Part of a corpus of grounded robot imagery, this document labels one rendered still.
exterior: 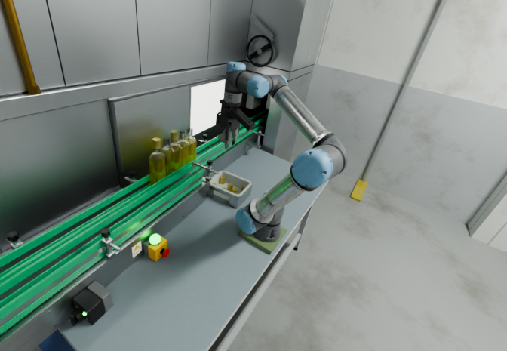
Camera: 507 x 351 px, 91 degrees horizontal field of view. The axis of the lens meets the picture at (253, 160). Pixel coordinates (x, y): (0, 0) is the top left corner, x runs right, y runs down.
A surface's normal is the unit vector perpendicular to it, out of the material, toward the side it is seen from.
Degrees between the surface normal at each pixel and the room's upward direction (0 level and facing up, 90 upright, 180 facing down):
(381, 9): 90
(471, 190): 90
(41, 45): 90
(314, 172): 80
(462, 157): 90
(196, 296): 0
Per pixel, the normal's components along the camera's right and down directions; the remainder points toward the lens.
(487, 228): -0.53, 0.36
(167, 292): 0.14, -0.86
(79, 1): 0.88, 0.34
